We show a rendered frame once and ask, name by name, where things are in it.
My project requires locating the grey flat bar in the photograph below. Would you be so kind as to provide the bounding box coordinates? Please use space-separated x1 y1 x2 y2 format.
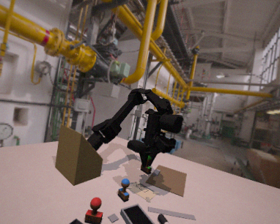
148 206 196 220

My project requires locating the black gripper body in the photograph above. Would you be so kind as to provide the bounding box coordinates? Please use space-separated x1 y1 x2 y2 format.
127 126 163 153

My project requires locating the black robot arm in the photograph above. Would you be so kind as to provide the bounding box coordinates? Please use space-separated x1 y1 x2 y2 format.
87 88 184 154

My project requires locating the blue-handled rubber stamp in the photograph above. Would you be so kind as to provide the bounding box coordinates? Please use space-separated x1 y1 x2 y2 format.
118 179 130 202

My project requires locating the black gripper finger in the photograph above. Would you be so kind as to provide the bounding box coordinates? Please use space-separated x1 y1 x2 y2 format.
139 152 152 167
148 148 161 166

